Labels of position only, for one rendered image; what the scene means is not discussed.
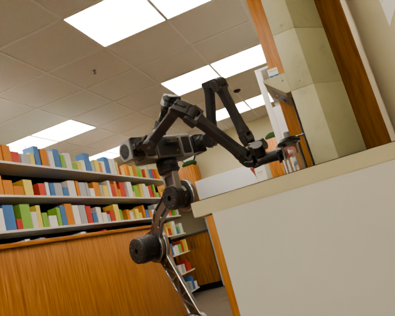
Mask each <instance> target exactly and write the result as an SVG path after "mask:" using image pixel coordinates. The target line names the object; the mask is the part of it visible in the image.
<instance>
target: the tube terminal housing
mask: <svg viewBox="0 0 395 316"><path fill-rule="evenodd" d="M273 39H274V41H275V44H276V48H277V50H278V54H279V56H280V59H281V62H282V65H283V69H284V71H285V75H286V78H287V81H288V84H289V87H290V90H291V93H292V96H293V99H294V102H295V105H296V108H297V111H298V114H299V117H300V120H301V123H302V126H303V129H304V132H305V135H306V138H307V142H308V145H309V147H310V151H311V153H312V157H313V160H314V162H315V165H317V164H320V163H323V162H327V161H331V160H333V159H336V158H339V157H343V156H345V155H349V154H353V153H356V152H359V151H362V150H366V145H365V143H364V140H363V138H362V134H361V132H360V129H359V126H358V123H357V120H356V117H355V115H354V112H353V109H352V106H351V104H350V101H349V98H348V95H347V92H346V90H345V86H344V84H343V81H342V78H341V75H340V73H339V69H338V67H337V64H336V62H335V58H334V56H333V53H332V50H331V47H330V45H329V41H328V39H327V36H326V34H325V30H324V28H292V29H289V30H287V31H284V32H282V33H279V34H276V35H274V36H273Z"/></svg>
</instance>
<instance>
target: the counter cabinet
mask: <svg viewBox="0 0 395 316"><path fill-rule="evenodd" d="M212 214H213V215H210V216H207V217H206V219H207V222H208V226H209V230H210V233H211V237H212V240H213V245H214V249H215V252H216V256H217V259H218V263H219V267H220V270H221V274H222V277H223V281H224V285H225V288H226V292H227V295H228V299H229V303H230V306H231V310H232V313H233V316H395V159H394V160H391V161H387V162H384V163H381V164H377V165H374V166H370V167H366V168H364V169H360V170H358V171H354V172H350V173H347V174H343V175H341V176H337V177H333V178H330V179H326V180H323V181H320V182H316V183H313V184H309V185H306V186H303V187H299V188H296V189H292V190H289V191H285V192H282V193H279V194H275V195H272V196H268V197H264V198H262V199H258V200H256V201H252V202H249V203H245V204H241V205H239V206H235V207H232V208H228V209H224V210H221V211H218V212H215V213H212Z"/></svg>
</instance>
